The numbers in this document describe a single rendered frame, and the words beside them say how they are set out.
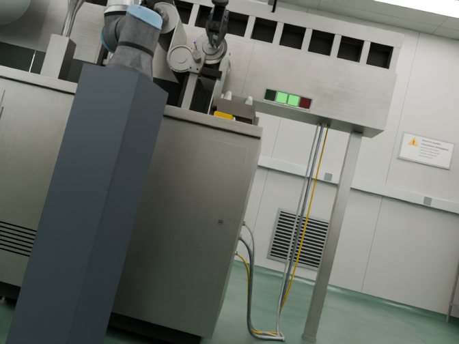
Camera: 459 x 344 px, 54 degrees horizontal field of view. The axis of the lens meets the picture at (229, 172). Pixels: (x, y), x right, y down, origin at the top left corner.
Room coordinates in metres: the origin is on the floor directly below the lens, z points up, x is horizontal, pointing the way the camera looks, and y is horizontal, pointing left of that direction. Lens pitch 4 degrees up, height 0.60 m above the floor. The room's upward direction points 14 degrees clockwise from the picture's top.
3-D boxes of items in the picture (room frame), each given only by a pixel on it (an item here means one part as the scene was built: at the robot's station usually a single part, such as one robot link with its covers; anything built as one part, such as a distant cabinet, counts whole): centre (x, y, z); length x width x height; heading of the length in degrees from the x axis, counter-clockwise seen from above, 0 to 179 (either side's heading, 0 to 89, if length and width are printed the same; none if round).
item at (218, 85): (2.07, 0.15, 1.11); 0.23 x 0.01 x 0.18; 176
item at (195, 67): (1.91, 0.25, 1.05); 0.06 x 0.05 x 0.31; 176
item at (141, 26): (1.40, 0.39, 1.07); 0.13 x 0.12 x 0.14; 38
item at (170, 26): (2.10, 0.46, 1.33); 0.25 x 0.14 x 0.14; 176
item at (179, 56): (2.09, 0.32, 1.17); 0.26 x 0.12 x 0.12; 176
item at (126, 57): (1.39, 0.38, 0.95); 0.15 x 0.15 x 0.10
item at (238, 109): (2.10, 0.02, 1.00); 0.40 x 0.16 x 0.06; 176
